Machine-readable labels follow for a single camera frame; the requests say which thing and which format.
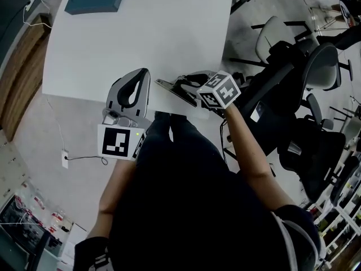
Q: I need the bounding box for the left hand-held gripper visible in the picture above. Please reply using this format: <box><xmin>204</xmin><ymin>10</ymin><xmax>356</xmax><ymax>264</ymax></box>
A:
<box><xmin>97</xmin><ymin>68</ymin><xmax>153</xmax><ymax>162</ymax></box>

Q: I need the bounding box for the pile of clear plastic bottles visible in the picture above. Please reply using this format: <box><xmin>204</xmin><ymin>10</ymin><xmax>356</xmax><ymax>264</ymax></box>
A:
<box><xmin>13</xmin><ymin>187</ymin><xmax>72</xmax><ymax>234</ymax></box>

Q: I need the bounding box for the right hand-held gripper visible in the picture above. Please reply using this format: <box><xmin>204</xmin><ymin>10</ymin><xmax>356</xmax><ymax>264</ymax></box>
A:
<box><xmin>172</xmin><ymin>70</ymin><xmax>242</xmax><ymax>111</ymax></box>

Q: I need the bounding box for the person's right forearm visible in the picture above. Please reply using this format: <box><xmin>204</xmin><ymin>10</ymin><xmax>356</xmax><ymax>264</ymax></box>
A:
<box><xmin>224</xmin><ymin>104</ymin><xmax>297</xmax><ymax>212</ymax></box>

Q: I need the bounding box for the white table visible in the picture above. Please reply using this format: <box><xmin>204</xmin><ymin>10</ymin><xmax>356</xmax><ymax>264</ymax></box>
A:
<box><xmin>42</xmin><ymin>0</ymin><xmax>235</xmax><ymax>121</ymax></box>

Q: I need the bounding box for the person's left forearm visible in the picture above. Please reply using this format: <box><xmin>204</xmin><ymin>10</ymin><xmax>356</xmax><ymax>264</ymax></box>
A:
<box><xmin>86</xmin><ymin>158</ymin><xmax>139</xmax><ymax>240</ymax></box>

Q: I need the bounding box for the metal clip tool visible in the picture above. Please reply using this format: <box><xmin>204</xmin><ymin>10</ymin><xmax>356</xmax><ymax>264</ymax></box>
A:
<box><xmin>155</xmin><ymin>77</ymin><xmax>199</xmax><ymax>108</ymax></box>

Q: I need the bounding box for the wooden step platform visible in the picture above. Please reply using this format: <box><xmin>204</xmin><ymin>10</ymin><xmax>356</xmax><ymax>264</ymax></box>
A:
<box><xmin>0</xmin><ymin>14</ymin><xmax>53</xmax><ymax>142</ymax></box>

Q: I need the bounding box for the light grey shell chair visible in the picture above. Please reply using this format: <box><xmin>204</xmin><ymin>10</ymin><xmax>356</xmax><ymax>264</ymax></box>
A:
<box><xmin>229</xmin><ymin>15</ymin><xmax>321</xmax><ymax>68</ymax></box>

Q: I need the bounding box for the person's dark clothed body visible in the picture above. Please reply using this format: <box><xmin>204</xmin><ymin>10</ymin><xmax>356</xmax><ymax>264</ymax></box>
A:
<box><xmin>72</xmin><ymin>111</ymin><xmax>323</xmax><ymax>271</ymax></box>

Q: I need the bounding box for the black floor cable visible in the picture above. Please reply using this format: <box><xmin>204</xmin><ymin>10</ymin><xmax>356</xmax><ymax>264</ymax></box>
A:
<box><xmin>65</xmin><ymin>155</ymin><xmax>109</xmax><ymax>167</ymax></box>

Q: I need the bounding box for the black office chair with headrest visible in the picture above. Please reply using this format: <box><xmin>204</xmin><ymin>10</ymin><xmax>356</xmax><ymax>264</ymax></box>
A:
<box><xmin>221</xmin><ymin>41</ymin><xmax>354</xmax><ymax>164</ymax></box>

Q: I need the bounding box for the black mesh office chair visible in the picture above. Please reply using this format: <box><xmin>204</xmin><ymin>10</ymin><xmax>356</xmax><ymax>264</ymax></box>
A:
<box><xmin>277</xmin><ymin>116</ymin><xmax>361</xmax><ymax>205</ymax></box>

